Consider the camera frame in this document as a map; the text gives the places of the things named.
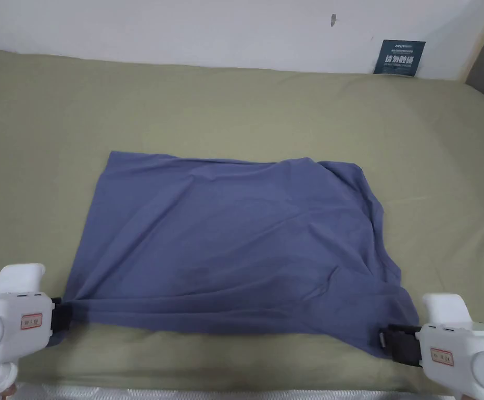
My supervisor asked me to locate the bed with pale green sheet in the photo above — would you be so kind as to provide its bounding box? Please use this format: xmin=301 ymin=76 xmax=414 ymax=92
xmin=0 ymin=49 xmax=484 ymax=400

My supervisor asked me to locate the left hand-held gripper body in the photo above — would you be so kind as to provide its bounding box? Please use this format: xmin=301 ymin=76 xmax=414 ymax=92
xmin=0 ymin=262 xmax=74 ymax=371

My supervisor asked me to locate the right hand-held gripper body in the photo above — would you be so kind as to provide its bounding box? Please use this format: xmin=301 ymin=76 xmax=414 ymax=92
xmin=385 ymin=293 xmax=484 ymax=400

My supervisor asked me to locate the dark blue printed card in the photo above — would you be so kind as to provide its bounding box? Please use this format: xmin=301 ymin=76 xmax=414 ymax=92
xmin=373 ymin=39 xmax=428 ymax=78

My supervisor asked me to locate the blue shirt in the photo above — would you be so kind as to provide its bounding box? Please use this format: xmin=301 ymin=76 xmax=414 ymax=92
xmin=62 ymin=151 xmax=420 ymax=361

